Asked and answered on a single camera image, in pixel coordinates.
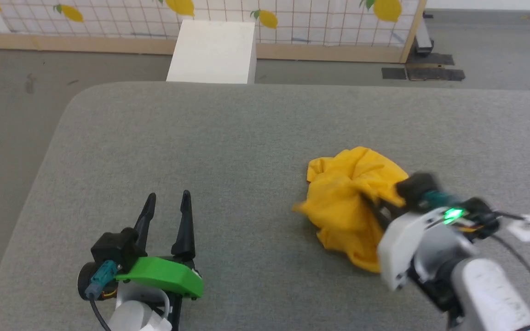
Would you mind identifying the grey metal partition foot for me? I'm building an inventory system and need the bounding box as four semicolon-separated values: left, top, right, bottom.
414;11;435;53

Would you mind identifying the long black floor patch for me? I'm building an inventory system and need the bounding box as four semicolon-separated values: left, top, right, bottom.
406;68;466;82

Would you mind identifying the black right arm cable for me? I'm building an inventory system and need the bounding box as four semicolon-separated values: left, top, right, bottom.
490;211;530;331

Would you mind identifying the white rectangular box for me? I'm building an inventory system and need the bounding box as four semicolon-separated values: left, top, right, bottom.
166;19;257;85

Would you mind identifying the yellow garment with white patches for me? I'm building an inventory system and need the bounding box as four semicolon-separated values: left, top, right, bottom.
293;146;409;274

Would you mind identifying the lemon print partition screen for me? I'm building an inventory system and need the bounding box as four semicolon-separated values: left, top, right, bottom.
0;0;427;64

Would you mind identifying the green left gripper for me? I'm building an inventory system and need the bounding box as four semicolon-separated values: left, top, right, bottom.
78;190;204;318

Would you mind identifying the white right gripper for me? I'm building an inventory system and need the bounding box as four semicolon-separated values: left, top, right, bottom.
362;193;477;292

